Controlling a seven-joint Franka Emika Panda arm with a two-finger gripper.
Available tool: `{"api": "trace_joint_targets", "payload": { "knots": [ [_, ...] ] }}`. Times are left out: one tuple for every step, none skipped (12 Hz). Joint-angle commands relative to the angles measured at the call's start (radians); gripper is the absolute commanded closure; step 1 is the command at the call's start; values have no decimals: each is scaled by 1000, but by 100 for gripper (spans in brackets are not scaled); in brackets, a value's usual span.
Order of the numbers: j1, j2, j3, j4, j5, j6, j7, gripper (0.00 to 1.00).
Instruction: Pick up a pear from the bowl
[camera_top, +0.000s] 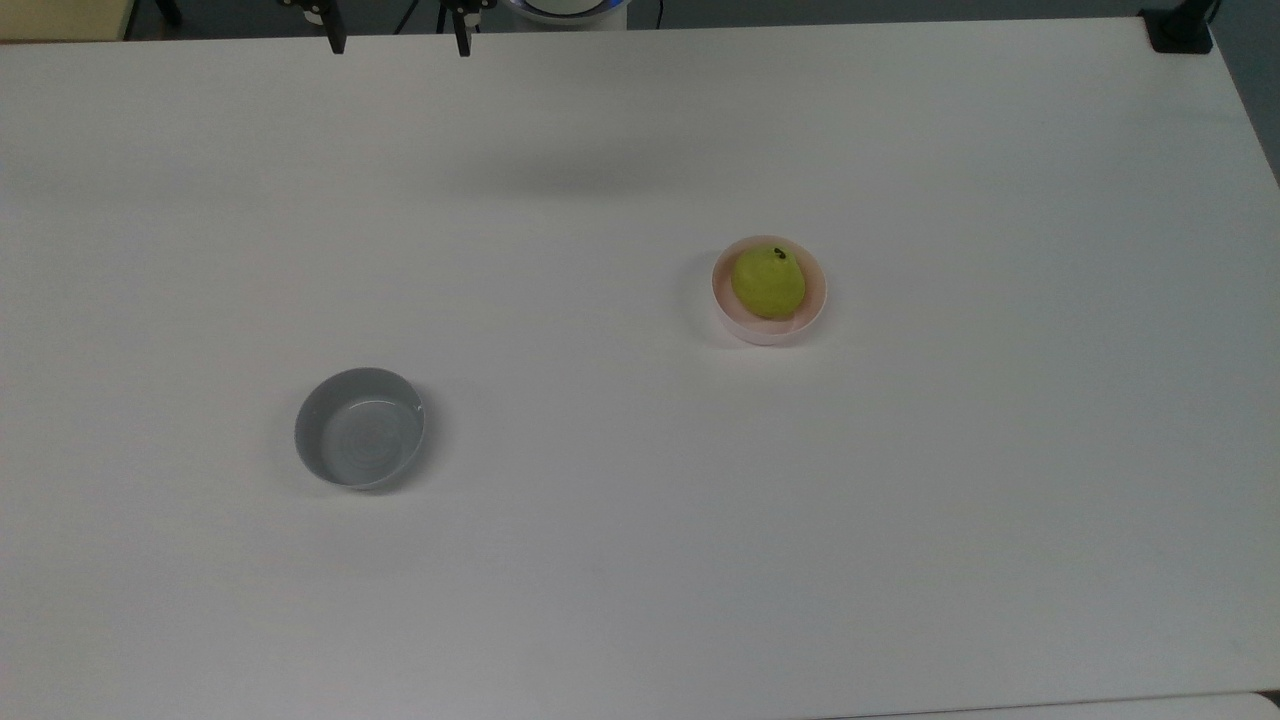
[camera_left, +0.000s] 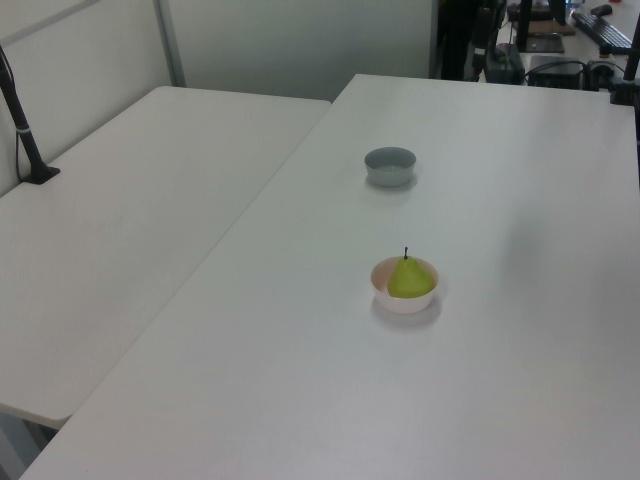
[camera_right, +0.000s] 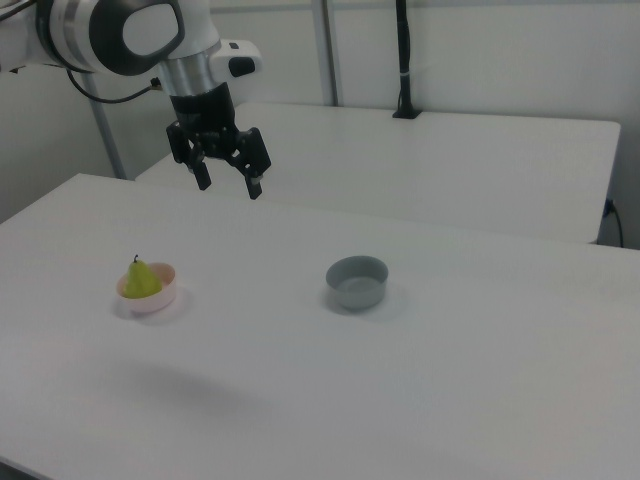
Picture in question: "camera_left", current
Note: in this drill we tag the green pear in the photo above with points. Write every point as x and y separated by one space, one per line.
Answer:
407 282

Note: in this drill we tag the grey bowl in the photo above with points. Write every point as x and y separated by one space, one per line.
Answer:
390 175

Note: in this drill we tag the pink bowl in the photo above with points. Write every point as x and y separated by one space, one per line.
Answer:
400 305

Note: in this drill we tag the white side table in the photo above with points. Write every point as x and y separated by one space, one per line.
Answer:
125 225

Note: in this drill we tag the dark green-lit device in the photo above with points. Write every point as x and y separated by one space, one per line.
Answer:
505 67

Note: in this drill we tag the black electronics box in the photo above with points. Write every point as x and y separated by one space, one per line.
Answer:
555 72

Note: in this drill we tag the black monitor stand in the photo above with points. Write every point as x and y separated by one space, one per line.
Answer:
542 44

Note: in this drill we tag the black clamped pole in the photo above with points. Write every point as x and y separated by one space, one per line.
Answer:
627 75

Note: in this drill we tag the black keyboard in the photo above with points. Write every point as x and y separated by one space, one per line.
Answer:
602 27

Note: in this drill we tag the black computer mouse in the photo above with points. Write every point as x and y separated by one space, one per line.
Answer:
601 10

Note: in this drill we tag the grey partition post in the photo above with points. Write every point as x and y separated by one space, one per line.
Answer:
170 45

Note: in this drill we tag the black camera pole with base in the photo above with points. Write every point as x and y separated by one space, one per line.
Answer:
26 142

